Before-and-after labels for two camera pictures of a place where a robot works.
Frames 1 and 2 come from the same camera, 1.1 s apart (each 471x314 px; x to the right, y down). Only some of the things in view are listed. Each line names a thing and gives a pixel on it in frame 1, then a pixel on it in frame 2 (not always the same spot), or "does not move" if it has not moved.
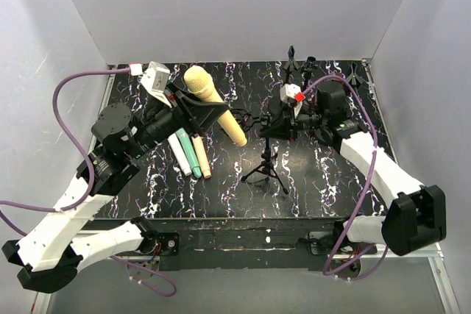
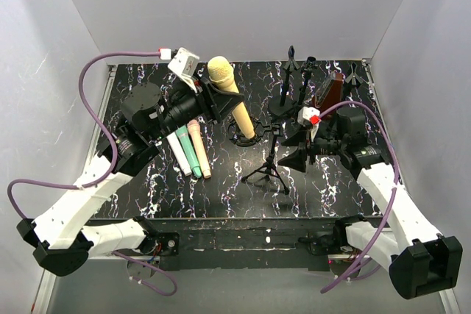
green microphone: [188, 145] does not move
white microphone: [181, 157] does not move
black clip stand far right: [353, 76] does not move
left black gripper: [185, 109] -> [207, 101]
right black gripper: [291, 123] -> [306, 148]
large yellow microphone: [200, 83] -> [221, 73]
